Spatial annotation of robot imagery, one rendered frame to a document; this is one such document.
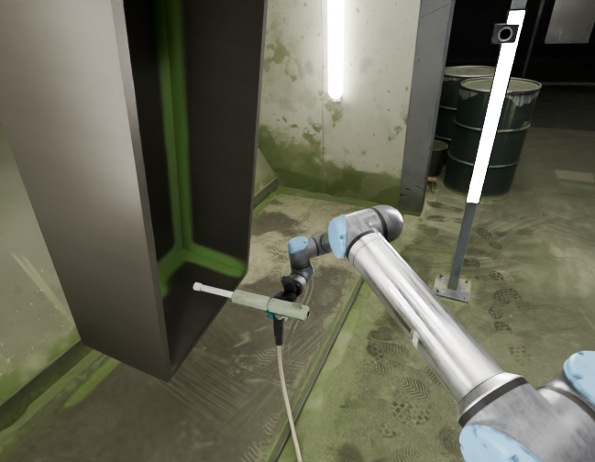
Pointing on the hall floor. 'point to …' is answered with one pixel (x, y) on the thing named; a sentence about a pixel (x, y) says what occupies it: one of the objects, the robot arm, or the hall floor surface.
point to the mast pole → (468, 214)
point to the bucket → (437, 157)
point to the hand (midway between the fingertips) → (276, 313)
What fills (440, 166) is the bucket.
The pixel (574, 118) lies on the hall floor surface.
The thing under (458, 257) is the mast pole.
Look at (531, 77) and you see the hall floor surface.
